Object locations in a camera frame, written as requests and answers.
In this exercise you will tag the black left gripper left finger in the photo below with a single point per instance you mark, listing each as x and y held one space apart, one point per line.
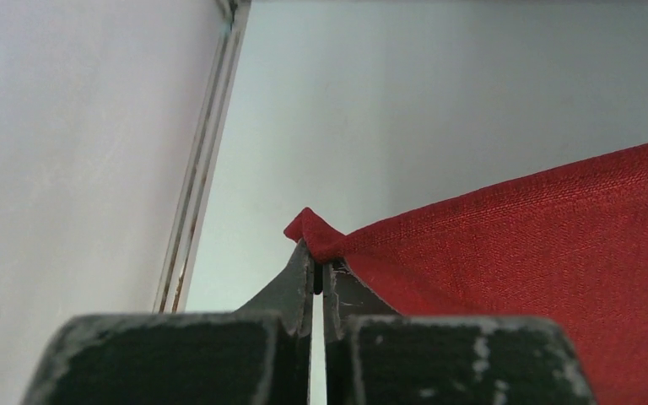
258 354

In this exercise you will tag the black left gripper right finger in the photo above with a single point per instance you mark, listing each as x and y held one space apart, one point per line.
374 355

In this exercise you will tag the red cloth napkin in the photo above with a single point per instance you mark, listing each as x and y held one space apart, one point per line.
570 244

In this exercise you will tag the left aluminium frame post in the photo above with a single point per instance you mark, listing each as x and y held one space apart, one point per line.
181 253

